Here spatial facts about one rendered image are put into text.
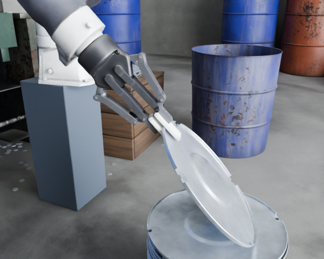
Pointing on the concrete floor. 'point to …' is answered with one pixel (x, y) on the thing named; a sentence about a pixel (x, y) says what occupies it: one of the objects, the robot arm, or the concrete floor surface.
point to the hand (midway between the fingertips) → (164, 127)
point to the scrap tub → (234, 96)
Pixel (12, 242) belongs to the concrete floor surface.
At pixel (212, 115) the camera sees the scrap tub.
